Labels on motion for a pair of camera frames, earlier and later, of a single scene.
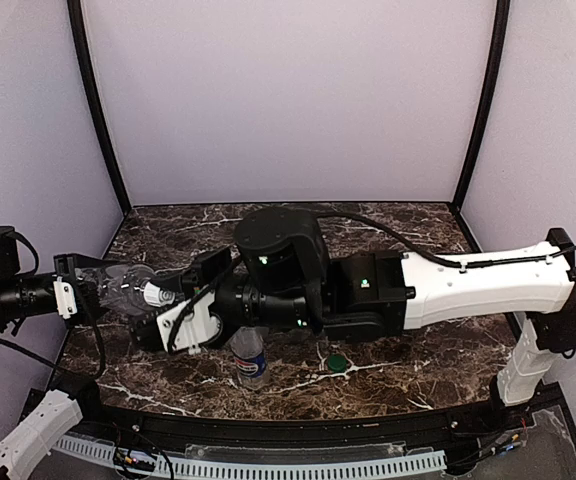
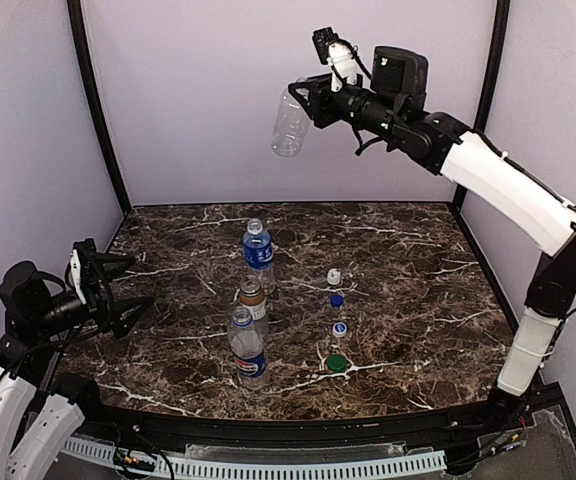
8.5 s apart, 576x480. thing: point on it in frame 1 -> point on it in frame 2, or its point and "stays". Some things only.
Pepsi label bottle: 248,349 stays
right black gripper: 204,288 -> 323,100
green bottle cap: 337,363 stays
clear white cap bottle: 123,290 -> 290,126
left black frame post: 96,93 stays
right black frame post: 497,52 stays
